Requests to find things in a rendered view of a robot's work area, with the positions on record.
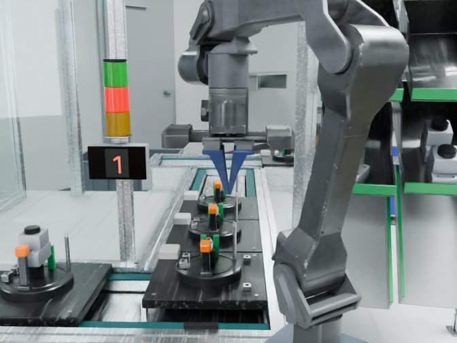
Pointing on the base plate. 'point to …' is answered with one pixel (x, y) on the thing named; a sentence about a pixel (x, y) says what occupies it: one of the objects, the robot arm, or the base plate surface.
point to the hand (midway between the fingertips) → (228, 171)
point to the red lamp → (116, 99)
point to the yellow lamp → (117, 124)
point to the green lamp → (115, 74)
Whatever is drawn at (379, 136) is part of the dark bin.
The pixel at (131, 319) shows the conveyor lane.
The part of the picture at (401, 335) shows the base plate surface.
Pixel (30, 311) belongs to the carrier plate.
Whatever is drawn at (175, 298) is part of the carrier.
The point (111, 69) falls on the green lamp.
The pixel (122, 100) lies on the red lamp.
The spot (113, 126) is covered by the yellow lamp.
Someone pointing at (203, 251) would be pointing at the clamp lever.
